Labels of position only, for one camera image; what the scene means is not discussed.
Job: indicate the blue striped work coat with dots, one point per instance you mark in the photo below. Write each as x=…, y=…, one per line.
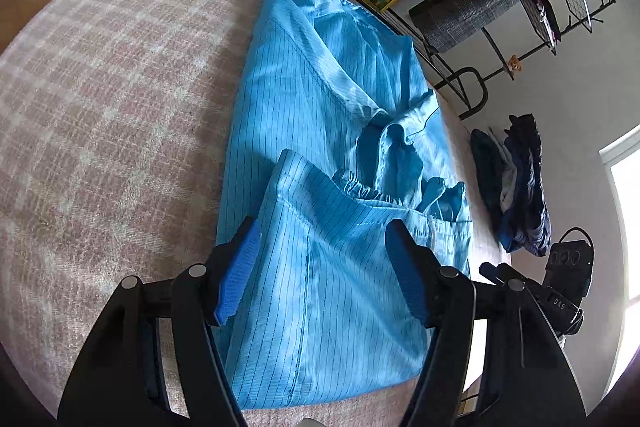
x=310, y=107

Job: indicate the black metal clothes rack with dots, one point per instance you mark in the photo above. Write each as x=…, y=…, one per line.
x=475, y=79

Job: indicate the folded clothes on rack shelf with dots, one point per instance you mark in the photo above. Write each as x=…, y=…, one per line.
x=545, y=17

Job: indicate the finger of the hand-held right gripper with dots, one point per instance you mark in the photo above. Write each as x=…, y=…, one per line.
x=492, y=272

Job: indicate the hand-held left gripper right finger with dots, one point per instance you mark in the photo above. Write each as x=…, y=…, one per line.
x=407, y=277

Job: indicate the window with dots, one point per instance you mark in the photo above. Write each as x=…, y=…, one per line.
x=625, y=232

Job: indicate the pile of dark folded clothes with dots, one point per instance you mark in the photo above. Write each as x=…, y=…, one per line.
x=522, y=187

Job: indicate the pink checked blanket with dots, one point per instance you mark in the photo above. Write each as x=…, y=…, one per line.
x=110, y=107

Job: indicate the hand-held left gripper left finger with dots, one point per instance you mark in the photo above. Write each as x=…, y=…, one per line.
x=240, y=272

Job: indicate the small teddy bear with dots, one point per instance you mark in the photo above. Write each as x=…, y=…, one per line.
x=513, y=64

